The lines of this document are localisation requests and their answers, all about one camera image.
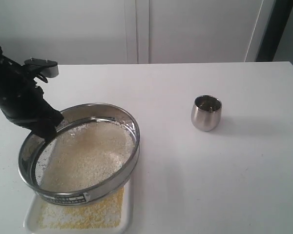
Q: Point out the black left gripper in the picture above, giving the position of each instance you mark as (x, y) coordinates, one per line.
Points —
(22, 103)

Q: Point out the round steel mesh sieve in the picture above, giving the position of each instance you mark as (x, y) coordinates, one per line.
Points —
(33, 146)

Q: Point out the stainless steel cup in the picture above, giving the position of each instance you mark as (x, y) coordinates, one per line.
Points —
(206, 113)

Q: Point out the yellow millet grains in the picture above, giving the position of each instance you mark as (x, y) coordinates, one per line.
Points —
(104, 214)

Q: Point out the rice grain pile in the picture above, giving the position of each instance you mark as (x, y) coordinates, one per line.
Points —
(85, 156)

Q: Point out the white cabinet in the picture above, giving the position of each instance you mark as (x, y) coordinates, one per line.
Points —
(133, 31)

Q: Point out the clear plastic tray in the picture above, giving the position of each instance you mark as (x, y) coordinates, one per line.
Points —
(31, 218)

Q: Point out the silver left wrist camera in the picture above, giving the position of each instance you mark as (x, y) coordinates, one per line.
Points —
(47, 68)

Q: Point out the dark vertical post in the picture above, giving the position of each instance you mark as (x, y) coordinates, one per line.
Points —
(274, 30)

